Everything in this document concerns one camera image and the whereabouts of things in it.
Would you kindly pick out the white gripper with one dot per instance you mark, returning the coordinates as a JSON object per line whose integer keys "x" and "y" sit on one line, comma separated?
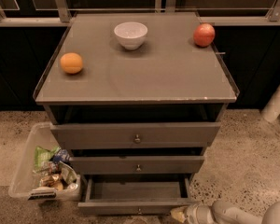
{"x": 192, "y": 214}

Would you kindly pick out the grey bottom drawer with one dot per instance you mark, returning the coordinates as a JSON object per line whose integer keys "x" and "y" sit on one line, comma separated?
{"x": 111, "y": 195}

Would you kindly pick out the grey drawer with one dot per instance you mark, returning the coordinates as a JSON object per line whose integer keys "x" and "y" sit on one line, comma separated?
{"x": 135, "y": 135}
{"x": 137, "y": 165}
{"x": 111, "y": 195}

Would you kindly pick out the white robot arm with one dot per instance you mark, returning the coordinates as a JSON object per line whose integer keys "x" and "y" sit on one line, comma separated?
{"x": 221, "y": 212}

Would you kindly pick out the grey middle drawer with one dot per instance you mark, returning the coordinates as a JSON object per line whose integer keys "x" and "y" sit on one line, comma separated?
{"x": 137, "y": 165}

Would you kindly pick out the grey top drawer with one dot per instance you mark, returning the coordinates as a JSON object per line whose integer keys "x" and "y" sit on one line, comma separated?
{"x": 135, "y": 135}

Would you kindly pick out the grey drawer cabinet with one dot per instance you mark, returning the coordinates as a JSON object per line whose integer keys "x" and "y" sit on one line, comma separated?
{"x": 167, "y": 79}

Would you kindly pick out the white green snack bag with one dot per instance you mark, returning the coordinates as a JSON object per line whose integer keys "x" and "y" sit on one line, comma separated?
{"x": 68, "y": 173}

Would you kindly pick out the brown snack packet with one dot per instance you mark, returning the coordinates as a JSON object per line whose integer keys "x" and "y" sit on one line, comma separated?
{"x": 51, "y": 181}

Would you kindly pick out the blue snack packet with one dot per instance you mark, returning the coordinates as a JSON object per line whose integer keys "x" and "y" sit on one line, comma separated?
{"x": 62, "y": 155}

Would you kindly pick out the white barcode label packet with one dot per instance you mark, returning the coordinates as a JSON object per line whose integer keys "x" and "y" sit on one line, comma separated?
{"x": 42, "y": 193}

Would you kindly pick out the clear plastic bin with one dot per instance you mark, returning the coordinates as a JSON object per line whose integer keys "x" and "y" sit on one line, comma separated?
{"x": 25, "y": 179}

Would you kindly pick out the red apple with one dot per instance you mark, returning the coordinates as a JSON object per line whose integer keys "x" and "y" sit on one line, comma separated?
{"x": 204, "y": 35}

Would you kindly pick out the orange fruit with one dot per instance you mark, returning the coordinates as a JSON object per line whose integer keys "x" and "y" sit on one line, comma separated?
{"x": 71, "y": 63}

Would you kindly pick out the white ceramic bowl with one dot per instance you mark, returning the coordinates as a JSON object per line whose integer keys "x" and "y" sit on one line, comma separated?
{"x": 131, "y": 35}

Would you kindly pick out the metal railing frame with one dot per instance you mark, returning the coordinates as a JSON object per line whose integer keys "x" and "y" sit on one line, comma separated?
{"x": 217, "y": 12}

